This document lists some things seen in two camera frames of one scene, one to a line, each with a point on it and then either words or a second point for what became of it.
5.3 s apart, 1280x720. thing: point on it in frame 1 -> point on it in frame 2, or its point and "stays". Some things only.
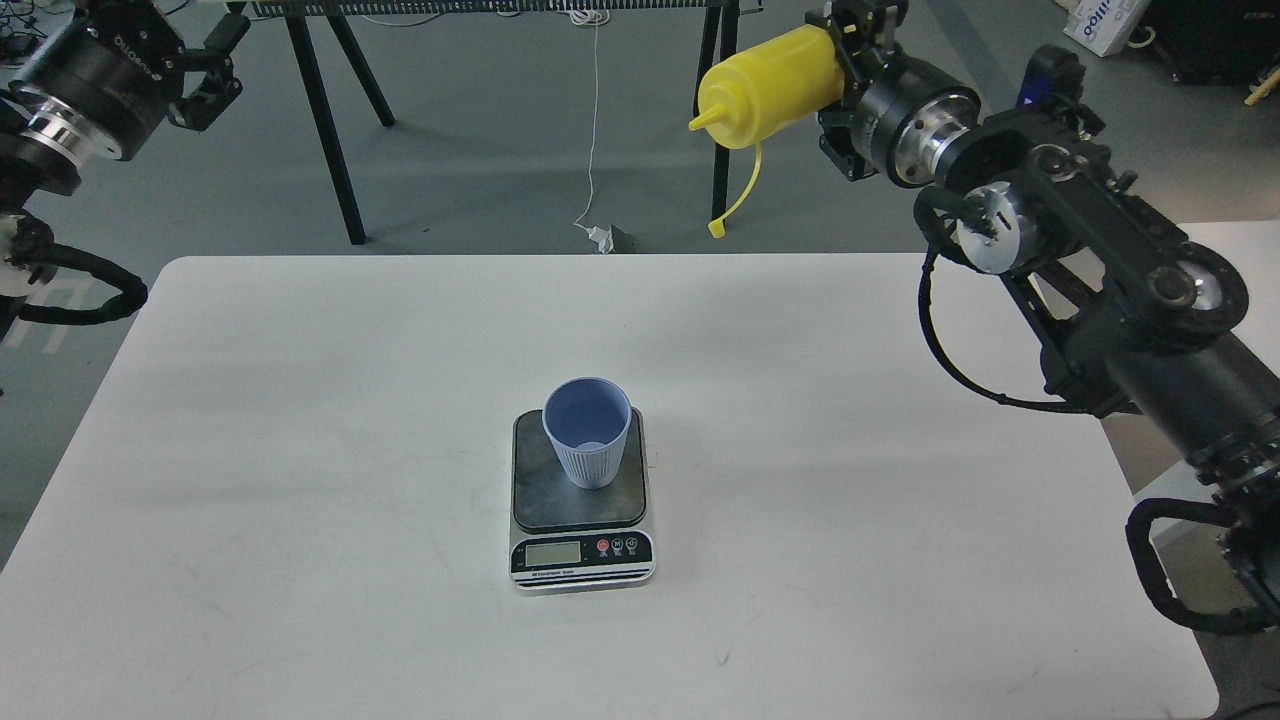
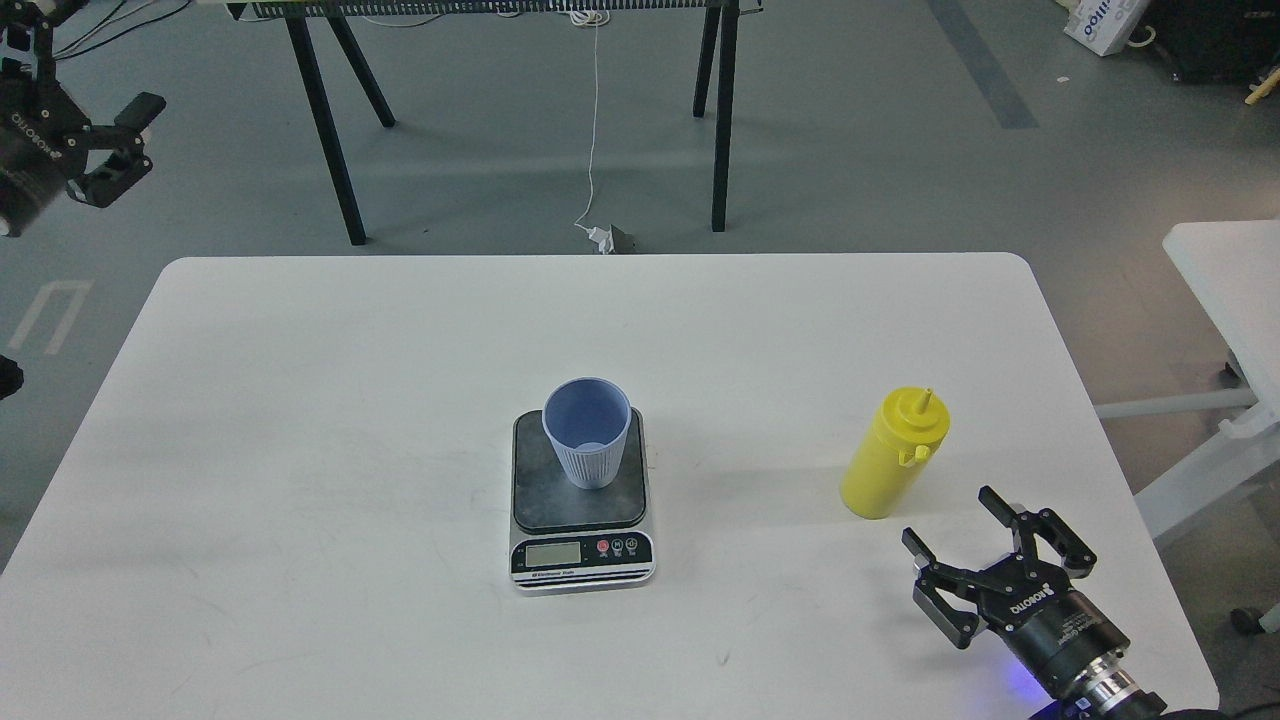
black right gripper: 907,120 -> 1060,632
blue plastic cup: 589,418 stays
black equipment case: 1216,42 stays
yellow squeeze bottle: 765,89 -> 890,449
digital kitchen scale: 564,536 stays
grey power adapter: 623,243 stays
